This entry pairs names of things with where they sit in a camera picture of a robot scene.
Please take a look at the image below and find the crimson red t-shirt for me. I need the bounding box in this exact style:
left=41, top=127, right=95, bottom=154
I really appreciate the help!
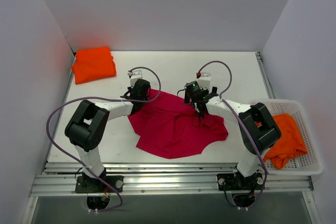
left=128, top=89, right=229, bottom=159

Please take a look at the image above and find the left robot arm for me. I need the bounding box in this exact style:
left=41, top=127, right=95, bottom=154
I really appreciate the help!
left=65, top=79, right=151, bottom=192

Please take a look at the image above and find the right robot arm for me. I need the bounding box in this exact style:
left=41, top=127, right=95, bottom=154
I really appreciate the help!
left=184, top=81, right=281, bottom=189

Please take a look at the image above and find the folded orange t-shirt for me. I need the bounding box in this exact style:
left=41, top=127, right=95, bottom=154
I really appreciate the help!
left=71, top=47, right=117, bottom=84

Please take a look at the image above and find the crumpled orange t-shirt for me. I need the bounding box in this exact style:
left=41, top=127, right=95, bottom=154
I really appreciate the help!
left=263, top=113, right=308, bottom=169

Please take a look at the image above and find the white plastic basket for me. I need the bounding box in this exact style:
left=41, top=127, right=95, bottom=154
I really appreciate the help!
left=250, top=99, right=323, bottom=176

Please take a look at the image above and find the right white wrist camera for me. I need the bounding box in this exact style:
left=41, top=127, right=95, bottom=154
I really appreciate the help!
left=196, top=72, right=211, bottom=91

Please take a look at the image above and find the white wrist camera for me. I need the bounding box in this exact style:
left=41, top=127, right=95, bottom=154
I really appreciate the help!
left=128, top=70, right=142, bottom=87
left=196, top=72, right=211, bottom=91

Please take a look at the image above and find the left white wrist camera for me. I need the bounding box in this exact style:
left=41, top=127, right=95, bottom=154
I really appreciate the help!
left=128, top=70, right=142, bottom=87

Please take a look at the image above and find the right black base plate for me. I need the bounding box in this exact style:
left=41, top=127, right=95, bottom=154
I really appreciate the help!
left=216, top=173, right=264, bottom=191

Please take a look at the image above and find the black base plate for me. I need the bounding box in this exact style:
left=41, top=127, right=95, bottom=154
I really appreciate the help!
left=216, top=173, right=264, bottom=191
left=75, top=175, right=124, bottom=194

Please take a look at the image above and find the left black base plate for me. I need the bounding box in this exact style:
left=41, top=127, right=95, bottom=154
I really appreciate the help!
left=75, top=175, right=124, bottom=194

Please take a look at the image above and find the aluminium rail frame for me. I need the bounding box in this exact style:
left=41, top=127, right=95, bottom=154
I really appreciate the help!
left=28, top=51, right=314, bottom=197

